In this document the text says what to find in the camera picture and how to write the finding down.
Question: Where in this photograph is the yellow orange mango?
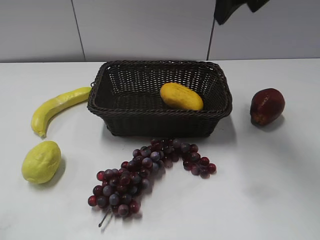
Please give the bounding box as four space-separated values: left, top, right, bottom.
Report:
160 82 204 111

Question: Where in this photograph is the black woven basket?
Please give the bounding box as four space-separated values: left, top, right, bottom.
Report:
87 60 232 138

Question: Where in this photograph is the purple red grape bunch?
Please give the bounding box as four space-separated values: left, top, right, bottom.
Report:
87 138 217 227

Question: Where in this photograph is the yellow banana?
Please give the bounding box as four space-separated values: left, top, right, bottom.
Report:
30 86 92 138

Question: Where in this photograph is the yellow green lemon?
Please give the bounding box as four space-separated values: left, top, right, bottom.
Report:
21 140 62 184

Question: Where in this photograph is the dark sleeve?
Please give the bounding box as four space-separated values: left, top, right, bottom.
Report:
214 0 269 26

